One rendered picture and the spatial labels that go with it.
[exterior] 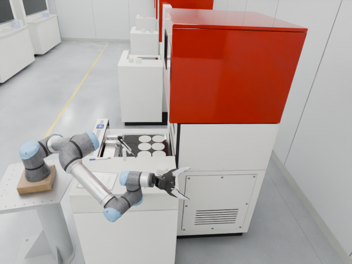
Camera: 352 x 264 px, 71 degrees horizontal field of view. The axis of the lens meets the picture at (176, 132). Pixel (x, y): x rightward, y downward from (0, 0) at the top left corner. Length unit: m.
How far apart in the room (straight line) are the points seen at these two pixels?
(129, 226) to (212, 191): 0.70
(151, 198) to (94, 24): 8.69
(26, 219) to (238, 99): 2.24
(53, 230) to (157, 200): 0.93
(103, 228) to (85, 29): 8.69
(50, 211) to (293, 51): 1.88
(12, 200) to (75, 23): 8.53
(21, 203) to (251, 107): 1.53
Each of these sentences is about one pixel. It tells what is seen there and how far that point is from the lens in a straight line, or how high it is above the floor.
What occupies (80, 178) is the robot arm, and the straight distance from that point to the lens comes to 1.32.
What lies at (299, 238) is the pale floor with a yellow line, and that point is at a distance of 2.78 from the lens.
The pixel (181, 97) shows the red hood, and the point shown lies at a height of 1.41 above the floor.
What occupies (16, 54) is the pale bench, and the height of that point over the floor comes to 0.43.
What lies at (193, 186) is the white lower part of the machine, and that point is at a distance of 1.94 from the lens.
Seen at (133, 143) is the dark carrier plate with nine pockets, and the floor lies 0.90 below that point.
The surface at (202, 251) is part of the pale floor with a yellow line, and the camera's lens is 2.41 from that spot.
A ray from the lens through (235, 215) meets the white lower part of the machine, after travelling 2.29.
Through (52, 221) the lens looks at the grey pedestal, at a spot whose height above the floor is 0.49.
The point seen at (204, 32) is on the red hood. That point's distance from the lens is 1.42.
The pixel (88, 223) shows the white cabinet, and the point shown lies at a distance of 1.69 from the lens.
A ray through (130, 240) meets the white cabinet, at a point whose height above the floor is 0.54.
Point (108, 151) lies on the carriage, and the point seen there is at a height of 0.88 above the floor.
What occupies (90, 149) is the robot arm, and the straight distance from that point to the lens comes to 1.42.
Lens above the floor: 2.01
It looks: 32 degrees down
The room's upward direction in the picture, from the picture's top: 3 degrees clockwise
